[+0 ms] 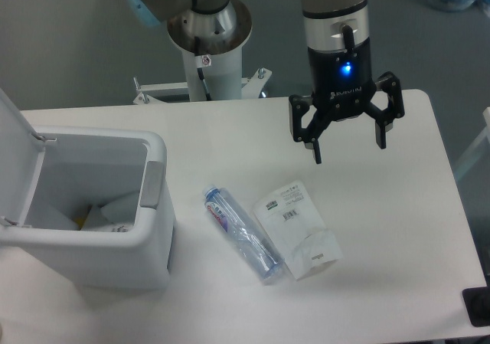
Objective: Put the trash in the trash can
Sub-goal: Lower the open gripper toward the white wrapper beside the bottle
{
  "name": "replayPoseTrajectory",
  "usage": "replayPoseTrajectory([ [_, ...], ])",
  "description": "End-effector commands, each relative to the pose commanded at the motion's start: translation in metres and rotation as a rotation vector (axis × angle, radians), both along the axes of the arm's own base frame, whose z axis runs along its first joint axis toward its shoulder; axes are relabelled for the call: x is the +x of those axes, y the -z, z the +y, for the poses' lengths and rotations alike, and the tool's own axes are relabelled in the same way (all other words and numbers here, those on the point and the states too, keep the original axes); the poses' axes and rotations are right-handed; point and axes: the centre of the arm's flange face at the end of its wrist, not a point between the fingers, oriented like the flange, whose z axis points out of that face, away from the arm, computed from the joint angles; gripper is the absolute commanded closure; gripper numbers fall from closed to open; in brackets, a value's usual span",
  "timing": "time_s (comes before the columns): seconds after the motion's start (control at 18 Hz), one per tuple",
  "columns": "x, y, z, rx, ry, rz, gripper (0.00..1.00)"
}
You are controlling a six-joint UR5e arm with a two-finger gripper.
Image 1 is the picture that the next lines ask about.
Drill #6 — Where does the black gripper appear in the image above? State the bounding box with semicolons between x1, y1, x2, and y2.
289;38;405;164

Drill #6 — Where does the white plastic pouch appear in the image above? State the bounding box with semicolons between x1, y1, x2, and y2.
253;180;343;280

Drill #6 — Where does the clear plastic water bottle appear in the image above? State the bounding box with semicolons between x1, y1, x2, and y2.
203;185;285;285

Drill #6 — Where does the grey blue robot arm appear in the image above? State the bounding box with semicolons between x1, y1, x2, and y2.
130;0;404;159

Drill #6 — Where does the trash inside can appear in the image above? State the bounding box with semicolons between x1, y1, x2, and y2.
73;192;139;232

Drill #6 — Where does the white trash can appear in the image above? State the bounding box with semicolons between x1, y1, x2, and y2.
1;95;176;290

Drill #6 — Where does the black device at table edge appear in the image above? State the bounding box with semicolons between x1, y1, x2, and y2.
462;287;489;327

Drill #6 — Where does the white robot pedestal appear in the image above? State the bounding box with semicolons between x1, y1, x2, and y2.
132;0;273;106

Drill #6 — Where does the white frame at right edge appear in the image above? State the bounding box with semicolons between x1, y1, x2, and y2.
453;107;489;182

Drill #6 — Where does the black cable on pedestal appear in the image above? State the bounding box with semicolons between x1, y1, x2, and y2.
193;35;213;102

